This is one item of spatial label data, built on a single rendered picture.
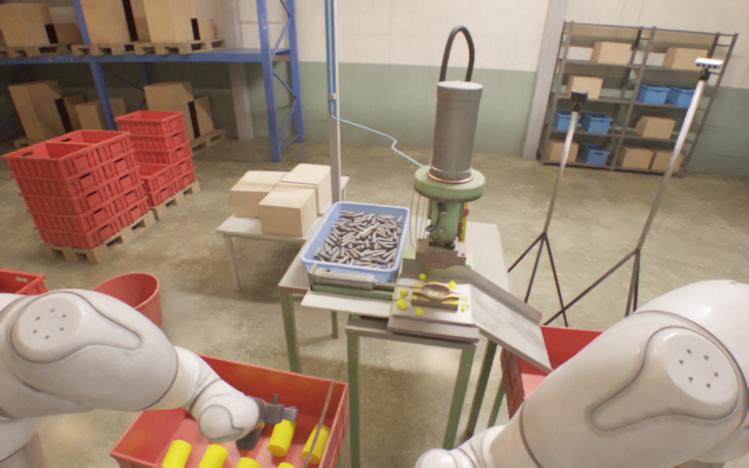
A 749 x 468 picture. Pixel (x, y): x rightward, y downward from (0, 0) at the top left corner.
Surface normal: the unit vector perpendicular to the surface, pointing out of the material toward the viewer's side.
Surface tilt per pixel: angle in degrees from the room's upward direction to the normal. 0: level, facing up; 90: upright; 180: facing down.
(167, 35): 90
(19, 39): 90
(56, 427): 0
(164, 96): 90
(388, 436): 0
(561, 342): 90
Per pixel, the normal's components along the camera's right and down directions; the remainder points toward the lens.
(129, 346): 0.99, -0.09
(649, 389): -0.79, -0.13
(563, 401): -0.97, -0.20
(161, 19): -0.17, 0.48
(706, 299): -0.08, -0.95
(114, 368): 0.89, 0.26
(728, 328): -0.03, -0.69
